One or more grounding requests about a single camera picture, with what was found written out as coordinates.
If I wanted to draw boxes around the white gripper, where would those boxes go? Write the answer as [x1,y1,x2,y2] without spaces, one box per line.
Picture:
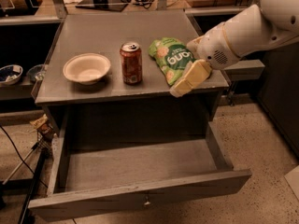
[170,22,240,97]

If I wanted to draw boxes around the red coke can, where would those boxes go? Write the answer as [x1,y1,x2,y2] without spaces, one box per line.
[120,41,142,85]

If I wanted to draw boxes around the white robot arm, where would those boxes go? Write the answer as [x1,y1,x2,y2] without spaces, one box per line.
[170,0,299,97]

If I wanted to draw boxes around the metal drawer knob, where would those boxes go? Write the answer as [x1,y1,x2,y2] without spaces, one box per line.
[143,196,151,207]

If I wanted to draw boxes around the open grey top drawer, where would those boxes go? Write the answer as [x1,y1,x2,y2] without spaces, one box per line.
[28,109,252,223]

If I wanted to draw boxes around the green chip bag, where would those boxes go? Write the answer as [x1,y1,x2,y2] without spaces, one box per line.
[149,37,195,86]

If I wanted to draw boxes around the white paper bowl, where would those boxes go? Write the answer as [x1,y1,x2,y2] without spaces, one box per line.
[63,53,111,85]

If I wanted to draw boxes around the black monitor stand base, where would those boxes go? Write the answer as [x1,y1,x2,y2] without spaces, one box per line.
[76,0,126,12]

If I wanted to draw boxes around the grey bowl on shelf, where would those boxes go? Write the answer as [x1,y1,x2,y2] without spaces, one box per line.
[26,64,48,83]

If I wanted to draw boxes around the brown snack bag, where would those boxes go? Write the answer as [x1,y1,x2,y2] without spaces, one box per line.
[30,115,54,141]

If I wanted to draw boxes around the white bowl with blue items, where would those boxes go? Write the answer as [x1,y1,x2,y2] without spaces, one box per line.
[0,64,23,86]

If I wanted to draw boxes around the black metal stand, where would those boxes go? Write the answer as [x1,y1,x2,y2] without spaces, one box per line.
[0,140,51,224]

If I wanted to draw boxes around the black cable on floor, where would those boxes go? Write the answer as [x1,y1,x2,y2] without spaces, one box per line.
[0,125,49,189]

